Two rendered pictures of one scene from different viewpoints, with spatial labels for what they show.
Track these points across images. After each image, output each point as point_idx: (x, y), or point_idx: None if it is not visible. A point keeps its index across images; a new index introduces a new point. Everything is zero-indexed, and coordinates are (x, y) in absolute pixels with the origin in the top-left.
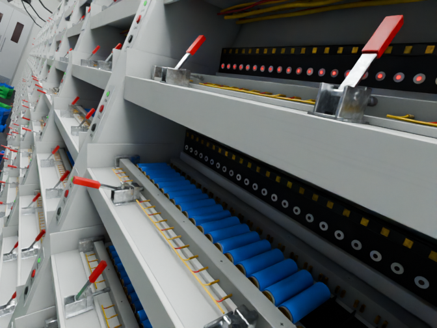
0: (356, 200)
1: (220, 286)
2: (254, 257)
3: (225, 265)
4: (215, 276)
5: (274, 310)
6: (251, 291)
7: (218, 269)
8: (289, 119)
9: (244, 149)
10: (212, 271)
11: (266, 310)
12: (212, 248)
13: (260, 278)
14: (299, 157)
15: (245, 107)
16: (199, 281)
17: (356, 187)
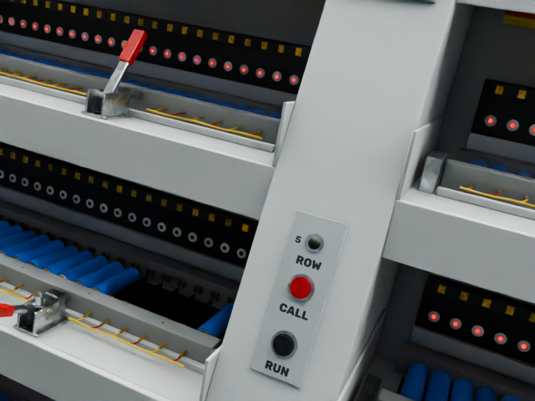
0: (120, 176)
1: (25, 290)
2: (60, 260)
3: (29, 270)
4: (18, 283)
5: (82, 287)
6: (59, 281)
7: (21, 273)
8: (66, 118)
9: (29, 147)
10: (13, 279)
11: (75, 289)
12: (9, 260)
13: (68, 274)
14: (80, 150)
15: (24, 106)
16: (1, 290)
17: (119, 167)
